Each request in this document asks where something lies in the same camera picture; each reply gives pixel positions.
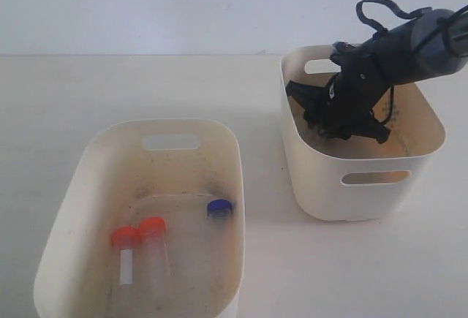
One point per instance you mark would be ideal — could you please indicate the orange-capped clear tube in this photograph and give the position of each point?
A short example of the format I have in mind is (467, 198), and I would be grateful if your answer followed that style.
(156, 269)

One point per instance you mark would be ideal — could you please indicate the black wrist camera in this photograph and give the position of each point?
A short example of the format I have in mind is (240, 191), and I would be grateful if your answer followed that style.
(339, 48)

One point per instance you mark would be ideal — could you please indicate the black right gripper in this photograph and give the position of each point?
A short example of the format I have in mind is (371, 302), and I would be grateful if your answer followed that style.
(350, 98)

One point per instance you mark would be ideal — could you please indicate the orange-capped tube with label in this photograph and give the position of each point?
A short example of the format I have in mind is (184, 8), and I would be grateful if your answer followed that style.
(125, 242)

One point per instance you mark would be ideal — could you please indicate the blue-capped clear tube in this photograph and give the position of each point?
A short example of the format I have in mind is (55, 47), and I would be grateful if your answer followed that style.
(220, 212)

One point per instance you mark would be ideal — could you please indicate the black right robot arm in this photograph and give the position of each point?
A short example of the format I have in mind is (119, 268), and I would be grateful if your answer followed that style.
(431, 45)

